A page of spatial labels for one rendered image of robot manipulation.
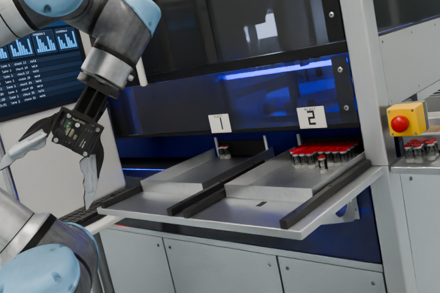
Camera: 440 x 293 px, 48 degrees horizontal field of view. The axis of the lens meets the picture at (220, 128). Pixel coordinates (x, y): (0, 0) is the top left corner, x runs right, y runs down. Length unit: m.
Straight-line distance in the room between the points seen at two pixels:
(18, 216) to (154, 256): 1.27
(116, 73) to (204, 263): 1.20
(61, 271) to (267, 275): 1.05
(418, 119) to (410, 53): 0.30
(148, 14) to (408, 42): 0.88
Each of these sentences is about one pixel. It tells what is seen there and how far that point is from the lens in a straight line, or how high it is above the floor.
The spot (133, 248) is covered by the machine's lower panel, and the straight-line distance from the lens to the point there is 2.19.
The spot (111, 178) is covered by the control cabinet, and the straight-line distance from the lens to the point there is 1.91.
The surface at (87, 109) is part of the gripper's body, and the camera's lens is 0.78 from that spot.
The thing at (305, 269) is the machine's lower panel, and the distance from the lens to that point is 1.60.
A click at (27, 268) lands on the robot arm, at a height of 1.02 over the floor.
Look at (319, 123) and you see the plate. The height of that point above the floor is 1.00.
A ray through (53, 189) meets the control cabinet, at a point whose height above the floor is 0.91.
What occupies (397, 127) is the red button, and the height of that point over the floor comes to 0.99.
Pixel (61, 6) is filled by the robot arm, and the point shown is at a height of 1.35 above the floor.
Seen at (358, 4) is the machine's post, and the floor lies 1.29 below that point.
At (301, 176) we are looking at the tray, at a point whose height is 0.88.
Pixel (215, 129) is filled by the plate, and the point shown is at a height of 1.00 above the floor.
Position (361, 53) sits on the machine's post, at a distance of 1.28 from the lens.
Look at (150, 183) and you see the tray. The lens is 1.50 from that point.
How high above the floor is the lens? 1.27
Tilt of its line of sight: 10 degrees down
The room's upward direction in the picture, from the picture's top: 12 degrees counter-clockwise
